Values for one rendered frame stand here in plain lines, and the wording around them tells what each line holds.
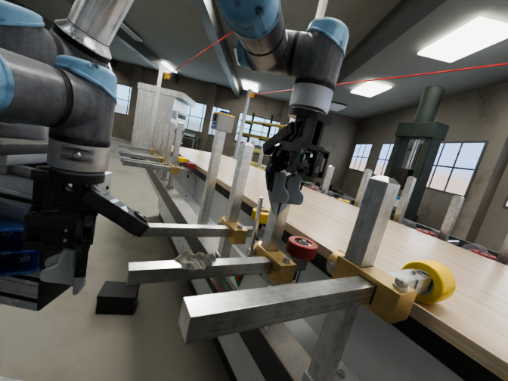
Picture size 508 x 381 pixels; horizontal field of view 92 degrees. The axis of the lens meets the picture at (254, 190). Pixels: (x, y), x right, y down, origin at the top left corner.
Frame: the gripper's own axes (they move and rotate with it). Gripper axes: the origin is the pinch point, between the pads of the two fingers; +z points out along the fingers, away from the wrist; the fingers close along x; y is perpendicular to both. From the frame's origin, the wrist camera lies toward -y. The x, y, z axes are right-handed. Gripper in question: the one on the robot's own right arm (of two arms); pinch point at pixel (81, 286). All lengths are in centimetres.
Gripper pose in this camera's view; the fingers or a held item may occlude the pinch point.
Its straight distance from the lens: 53.9
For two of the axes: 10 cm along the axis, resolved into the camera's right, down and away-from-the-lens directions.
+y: -8.5, -1.1, -5.2
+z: -2.3, 9.6, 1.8
